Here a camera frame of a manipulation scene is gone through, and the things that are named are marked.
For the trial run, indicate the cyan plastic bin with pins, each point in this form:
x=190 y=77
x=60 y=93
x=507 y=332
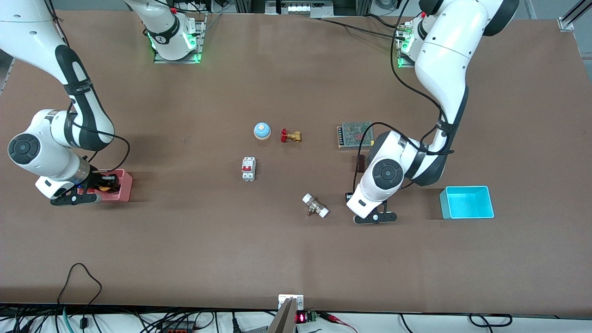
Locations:
x=467 y=203

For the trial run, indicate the pink plastic bin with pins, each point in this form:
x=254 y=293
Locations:
x=125 y=187

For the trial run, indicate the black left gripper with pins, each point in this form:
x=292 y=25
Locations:
x=350 y=197

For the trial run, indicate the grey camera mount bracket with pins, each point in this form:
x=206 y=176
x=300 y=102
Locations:
x=286 y=314

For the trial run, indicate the metal mesh power supply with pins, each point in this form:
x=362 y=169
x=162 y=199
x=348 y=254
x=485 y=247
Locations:
x=352 y=135

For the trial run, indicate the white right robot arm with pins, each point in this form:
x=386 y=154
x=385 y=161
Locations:
x=69 y=92

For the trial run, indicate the red digit display module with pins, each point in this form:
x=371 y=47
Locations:
x=303 y=317

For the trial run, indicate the blue round bell button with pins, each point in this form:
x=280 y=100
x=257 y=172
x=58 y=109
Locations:
x=262 y=131

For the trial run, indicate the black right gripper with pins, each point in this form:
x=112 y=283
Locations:
x=95 y=179

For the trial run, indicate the metal valve white caps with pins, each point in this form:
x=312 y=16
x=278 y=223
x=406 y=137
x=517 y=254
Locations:
x=316 y=206

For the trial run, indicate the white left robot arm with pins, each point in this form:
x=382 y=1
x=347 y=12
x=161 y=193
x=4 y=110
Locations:
x=439 y=69

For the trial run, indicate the white red circuit breaker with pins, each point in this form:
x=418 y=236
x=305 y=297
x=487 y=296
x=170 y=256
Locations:
x=248 y=169

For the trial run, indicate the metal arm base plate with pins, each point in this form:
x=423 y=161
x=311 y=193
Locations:
x=201 y=44
x=400 y=64

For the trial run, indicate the aluminium frame profile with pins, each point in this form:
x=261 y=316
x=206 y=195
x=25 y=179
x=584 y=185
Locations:
x=571 y=19

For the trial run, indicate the dark brown rectangular block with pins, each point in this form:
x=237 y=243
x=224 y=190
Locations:
x=360 y=163

